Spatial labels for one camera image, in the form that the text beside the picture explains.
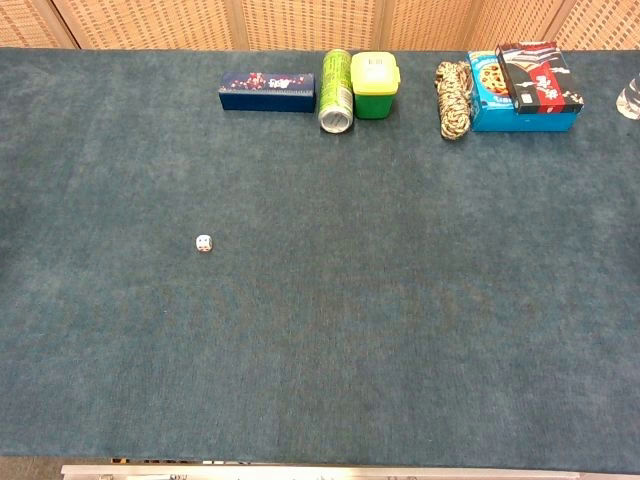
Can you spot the small white die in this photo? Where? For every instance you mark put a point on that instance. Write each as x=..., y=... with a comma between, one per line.
x=203, y=243

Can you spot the teal felt table mat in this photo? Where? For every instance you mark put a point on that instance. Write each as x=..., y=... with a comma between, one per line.
x=320, y=300

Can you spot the green drink can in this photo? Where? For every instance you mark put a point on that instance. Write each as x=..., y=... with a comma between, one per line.
x=336, y=87

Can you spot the dark blue long box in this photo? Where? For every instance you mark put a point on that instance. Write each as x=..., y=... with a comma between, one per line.
x=267, y=95

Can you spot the green container yellow lid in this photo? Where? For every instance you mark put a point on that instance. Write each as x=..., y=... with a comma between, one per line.
x=374, y=85

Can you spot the blue cookie box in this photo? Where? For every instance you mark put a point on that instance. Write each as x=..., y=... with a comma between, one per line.
x=500, y=117

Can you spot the woven rattan folding screen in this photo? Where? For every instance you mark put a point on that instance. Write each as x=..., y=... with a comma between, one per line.
x=310, y=22

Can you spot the black red snack box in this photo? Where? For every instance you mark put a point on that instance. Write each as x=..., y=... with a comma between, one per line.
x=542, y=80

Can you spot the aluminium profile rail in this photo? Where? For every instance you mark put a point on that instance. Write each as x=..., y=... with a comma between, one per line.
x=320, y=472

